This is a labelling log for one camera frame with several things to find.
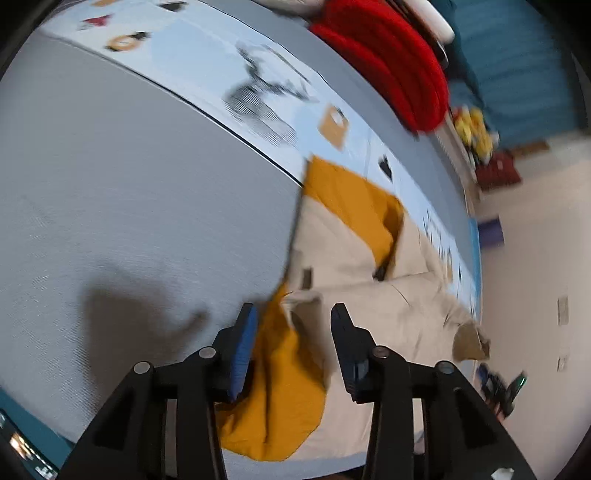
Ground grey printed bed sheet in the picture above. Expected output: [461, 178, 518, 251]
[0, 0, 484, 480]

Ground white folded clothes stack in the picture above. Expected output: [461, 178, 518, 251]
[387, 0, 455, 70]

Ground blue curtain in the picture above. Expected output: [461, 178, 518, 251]
[450, 1, 588, 148]

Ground red folded blanket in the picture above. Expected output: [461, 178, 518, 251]
[308, 0, 449, 133]

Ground beige and mustard coat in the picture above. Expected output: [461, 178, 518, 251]
[217, 157, 490, 461]

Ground white wall switch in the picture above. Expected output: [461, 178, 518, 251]
[557, 296, 569, 326]

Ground yellow plush toys pile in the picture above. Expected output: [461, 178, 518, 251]
[453, 105, 500, 165]

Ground white wall socket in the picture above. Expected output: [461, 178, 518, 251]
[557, 355, 569, 372]

